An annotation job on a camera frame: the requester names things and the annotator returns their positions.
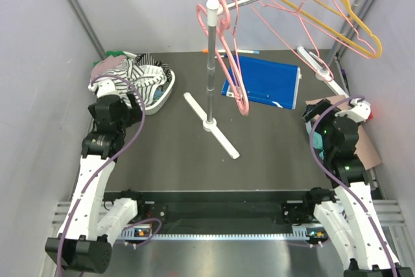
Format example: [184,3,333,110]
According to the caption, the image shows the black white striped tank top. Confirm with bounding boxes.
[91,58,172,109]

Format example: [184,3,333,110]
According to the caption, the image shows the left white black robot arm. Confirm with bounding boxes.
[45,80,147,276]

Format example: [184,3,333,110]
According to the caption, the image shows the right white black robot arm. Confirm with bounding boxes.
[302,99,414,276]

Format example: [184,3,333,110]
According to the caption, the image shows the thick pink plastic hanger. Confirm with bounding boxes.
[213,0,249,116]

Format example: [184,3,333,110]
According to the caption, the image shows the yellow plastic hanger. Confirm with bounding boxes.
[278,0,383,60]

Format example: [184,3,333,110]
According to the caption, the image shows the teal headphones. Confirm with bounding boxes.
[305,121,324,160]

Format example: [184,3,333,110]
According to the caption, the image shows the brown cardboard sheet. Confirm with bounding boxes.
[305,95,382,170]

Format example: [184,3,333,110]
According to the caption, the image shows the white laundry basket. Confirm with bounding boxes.
[90,51,176,116]

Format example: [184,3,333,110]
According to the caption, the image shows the red small box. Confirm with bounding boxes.
[367,110,374,121]

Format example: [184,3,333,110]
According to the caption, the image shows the pink garment in basket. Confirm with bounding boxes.
[90,55,127,79]

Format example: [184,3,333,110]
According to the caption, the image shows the green garment in basket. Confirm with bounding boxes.
[93,51,132,66]

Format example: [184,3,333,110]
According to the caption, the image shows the dark striped garment in basket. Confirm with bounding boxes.
[134,53,172,80]

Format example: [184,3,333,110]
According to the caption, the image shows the blue folder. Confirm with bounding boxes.
[219,56,301,115]

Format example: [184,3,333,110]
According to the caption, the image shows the white marker pen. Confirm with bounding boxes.
[202,49,260,54]

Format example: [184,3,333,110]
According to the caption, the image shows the white garment rack stand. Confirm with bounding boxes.
[184,0,258,160]

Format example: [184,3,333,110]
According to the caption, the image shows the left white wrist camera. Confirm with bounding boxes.
[88,78,120,99]

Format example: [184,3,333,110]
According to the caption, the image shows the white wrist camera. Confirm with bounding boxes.
[335,99,371,124]
[88,78,120,99]

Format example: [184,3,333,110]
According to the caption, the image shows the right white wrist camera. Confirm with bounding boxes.
[335,99,371,124]

